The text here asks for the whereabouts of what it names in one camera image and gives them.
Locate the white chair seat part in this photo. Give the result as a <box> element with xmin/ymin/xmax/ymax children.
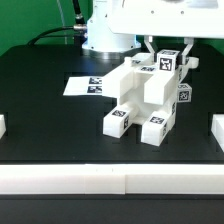
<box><xmin>117</xmin><ymin>65</ymin><xmax>179</xmax><ymax>123</ymax></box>

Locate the white chair back frame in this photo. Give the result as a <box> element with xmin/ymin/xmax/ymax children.
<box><xmin>102</xmin><ymin>49</ymin><xmax>199</xmax><ymax>105</ymax></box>

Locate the white front barrier rail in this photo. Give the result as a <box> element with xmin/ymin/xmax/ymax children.
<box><xmin>0</xmin><ymin>164</ymin><xmax>224</xmax><ymax>195</ymax></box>

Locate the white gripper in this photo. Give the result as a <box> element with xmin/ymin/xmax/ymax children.
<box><xmin>107</xmin><ymin>0</ymin><xmax>224</xmax><ymax>65</ymax></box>

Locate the white marker base plate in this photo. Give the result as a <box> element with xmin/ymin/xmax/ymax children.
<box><xmin>63</xmin><ymin>76</ymin><xmax>102</xmax><ymax>96</ymax></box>

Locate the white part right edge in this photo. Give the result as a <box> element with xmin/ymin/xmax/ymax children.
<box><xmin>211</xmin><ymin>114</ymin><xmax>224</xmax><ymax>152</ymax></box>

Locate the white part edge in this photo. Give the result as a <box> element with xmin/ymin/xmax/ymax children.
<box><xmin>211</xmin><ymin>114</ymin><xmax>224</xmax><ymax>152</ymax></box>
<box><xmin>0</xmin><ymin>114</ymin><xmax>6</xmax><ymax>139</ymax></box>

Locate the white part left edge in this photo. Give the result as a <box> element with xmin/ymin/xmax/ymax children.
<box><xmin>0</xmin><ymin>114</ymin><xmax>6</xmax><ymax>139</ymax></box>

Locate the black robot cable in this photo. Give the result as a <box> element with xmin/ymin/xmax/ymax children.
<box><xmin>27</xmin><ymin>0</ymin><xmax>88</xmax><ymax>46</ymax></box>

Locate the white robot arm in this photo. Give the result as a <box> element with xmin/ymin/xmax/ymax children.
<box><xmin>84</xmin><ymin>0</ymin><xmax>224</xmax><ymax>63</ymax></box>

